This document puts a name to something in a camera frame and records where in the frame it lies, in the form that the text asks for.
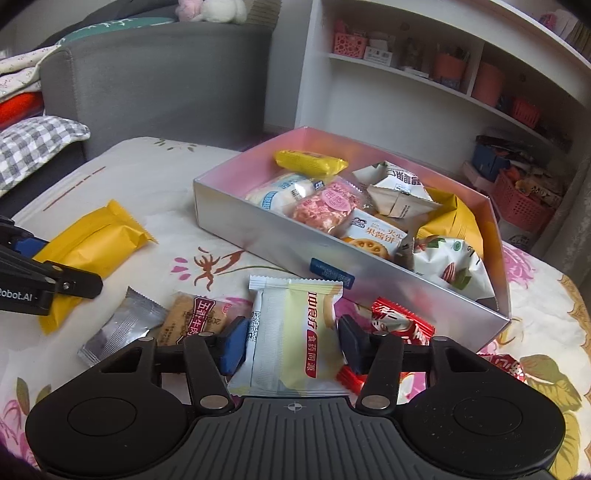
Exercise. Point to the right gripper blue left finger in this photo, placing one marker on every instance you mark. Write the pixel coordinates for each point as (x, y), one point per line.
(209, 359)

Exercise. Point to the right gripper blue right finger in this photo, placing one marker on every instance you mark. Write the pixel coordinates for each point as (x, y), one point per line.
(379, 356)

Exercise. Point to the white yellow cracker packet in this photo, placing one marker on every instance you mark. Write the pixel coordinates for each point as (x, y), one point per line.
(292, 348)

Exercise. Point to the large yellow snack bag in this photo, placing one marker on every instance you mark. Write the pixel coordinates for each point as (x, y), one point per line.
(98, 242)

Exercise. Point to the white nut snack packet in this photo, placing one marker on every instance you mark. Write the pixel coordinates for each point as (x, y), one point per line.
(453, 264)

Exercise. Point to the white jam biscuit packet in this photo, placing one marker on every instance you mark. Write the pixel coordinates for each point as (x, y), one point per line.
(372, 234)

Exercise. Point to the pink candy bag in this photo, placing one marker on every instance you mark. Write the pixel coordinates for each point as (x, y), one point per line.
(329, 207)

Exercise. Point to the white grey snack packet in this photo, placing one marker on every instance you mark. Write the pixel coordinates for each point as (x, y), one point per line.
(395, 192)

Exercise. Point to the yellow biscuit packet blue logo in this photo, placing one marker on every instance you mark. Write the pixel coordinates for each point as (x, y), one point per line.
(310, 164)

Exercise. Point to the yellow orange snack bag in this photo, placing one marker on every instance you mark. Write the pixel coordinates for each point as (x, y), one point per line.
(452, 219)

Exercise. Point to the white blue bread packet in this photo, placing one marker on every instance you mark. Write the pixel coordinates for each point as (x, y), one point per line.
(282, 194)

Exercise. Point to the red candy packet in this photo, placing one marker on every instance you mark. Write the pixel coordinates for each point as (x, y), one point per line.
(391, 317)
(506, 363)

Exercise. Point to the brown biscuit packet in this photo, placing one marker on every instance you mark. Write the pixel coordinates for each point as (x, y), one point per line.
(191, 315)

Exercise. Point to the silver foil snack packet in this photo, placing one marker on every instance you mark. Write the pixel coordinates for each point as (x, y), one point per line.
(134, 318)

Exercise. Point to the checkered grey white pillow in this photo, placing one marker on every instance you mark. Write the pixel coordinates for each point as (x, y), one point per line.
(31, 143)

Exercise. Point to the floral tablecloth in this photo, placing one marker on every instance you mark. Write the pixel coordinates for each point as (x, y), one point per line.
(549, 333)

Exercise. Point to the pink cardboard box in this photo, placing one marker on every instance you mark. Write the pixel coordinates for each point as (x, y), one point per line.
(222, 210)

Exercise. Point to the pink plastic basket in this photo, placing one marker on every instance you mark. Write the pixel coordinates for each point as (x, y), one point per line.
(517, 208)

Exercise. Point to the blue storage bin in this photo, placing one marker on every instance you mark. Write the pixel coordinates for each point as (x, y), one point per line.
(489, 159)

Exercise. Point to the grey sofa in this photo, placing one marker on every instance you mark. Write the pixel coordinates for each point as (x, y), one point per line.
(196, 82)

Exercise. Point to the white bookshelf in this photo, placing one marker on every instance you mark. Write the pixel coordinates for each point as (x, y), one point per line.
(438, 74)

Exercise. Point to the small pink shelf basket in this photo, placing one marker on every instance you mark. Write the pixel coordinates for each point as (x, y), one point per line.
(349, 45)

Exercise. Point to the pink white plush toy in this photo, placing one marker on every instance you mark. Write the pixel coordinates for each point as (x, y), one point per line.
(212, 11)

